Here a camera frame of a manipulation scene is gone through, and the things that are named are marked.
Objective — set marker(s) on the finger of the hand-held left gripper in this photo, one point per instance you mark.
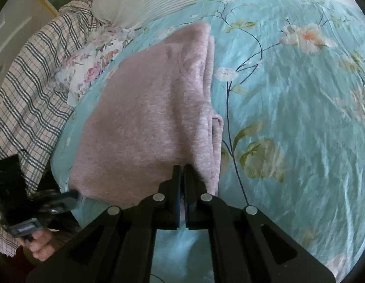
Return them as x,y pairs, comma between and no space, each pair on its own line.
66,198

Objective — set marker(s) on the pink-grey knit sweater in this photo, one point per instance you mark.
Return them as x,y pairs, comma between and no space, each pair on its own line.
141,109

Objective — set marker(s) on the white floral cloth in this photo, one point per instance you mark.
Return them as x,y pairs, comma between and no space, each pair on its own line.
88,64

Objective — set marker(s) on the person's left hand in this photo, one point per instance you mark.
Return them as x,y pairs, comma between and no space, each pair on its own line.
42,246

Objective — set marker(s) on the teal floral bedsheet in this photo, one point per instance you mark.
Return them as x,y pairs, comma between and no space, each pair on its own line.
288,123

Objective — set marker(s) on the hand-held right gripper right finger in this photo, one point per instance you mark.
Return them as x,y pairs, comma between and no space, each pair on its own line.
187,209

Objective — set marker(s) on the plaid blanket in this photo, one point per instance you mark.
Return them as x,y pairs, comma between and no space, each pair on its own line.
32,79

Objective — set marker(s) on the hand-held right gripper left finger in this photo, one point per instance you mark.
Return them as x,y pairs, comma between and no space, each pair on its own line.
178,209

